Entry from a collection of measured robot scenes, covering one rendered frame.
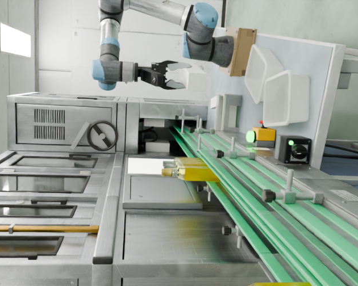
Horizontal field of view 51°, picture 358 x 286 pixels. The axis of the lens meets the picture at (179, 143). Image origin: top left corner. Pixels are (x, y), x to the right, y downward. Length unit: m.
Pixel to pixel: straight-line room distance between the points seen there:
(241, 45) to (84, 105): 1.30
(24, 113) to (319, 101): 2.07
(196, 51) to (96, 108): 1.13
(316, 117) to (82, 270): 0.82
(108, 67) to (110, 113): 1.31
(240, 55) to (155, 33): 3.73
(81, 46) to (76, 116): 2.84
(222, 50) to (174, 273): 1.04
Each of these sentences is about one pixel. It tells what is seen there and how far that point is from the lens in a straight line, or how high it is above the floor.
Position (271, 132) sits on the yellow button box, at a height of 0.77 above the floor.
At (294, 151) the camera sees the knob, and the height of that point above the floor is 0.82.
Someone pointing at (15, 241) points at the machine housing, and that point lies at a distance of 1.39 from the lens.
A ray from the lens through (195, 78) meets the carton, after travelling 1.29.
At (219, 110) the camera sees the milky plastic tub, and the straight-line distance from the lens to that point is 2.05.
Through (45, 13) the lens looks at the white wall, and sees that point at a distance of 6.06.
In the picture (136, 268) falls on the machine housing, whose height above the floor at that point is 1.27.
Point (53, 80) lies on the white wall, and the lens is 5.97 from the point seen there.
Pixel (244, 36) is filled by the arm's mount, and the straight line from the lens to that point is 1.78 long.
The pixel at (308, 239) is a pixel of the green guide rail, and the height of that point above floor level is 0.91.
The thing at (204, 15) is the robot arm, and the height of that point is 1.01.
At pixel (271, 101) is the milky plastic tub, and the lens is 1.39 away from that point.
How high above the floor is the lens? 1.30
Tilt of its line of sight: 8 degrees down
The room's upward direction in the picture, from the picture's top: 88 degrees counter-clockwise
